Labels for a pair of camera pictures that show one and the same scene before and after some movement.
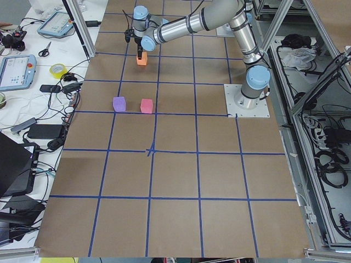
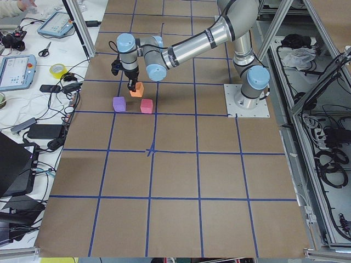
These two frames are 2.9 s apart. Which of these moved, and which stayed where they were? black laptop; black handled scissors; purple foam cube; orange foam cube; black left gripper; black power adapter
Moved: orange foam cube; black left gripper
Stayed: black laptop; black power adapter; black handled scissors; purple foam cube
